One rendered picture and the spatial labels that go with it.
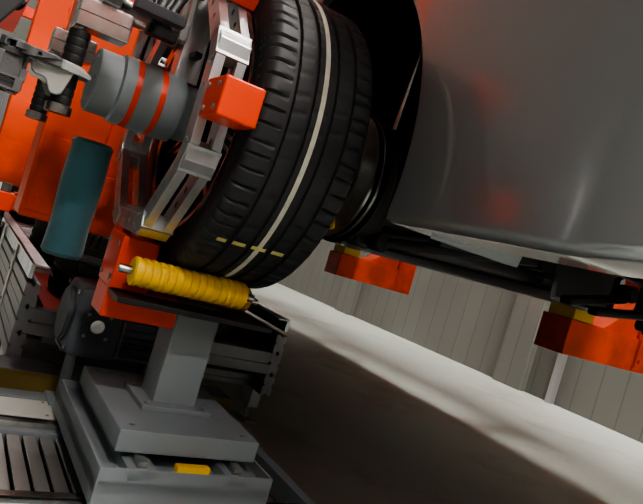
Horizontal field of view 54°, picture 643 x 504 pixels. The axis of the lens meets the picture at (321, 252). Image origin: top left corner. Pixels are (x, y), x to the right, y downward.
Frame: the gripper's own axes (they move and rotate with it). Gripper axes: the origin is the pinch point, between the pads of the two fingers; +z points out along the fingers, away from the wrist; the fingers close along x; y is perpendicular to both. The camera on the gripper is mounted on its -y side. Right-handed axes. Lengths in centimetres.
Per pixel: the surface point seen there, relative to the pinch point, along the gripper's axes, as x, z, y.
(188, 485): 8, 38, 68
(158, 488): 8, 32, 69
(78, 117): -61, 10, 2
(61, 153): -60, 8, 13
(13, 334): -71, 11, 64
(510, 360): -255, 424, 61
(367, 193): -2, 65, 2
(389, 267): -253, 269, 15
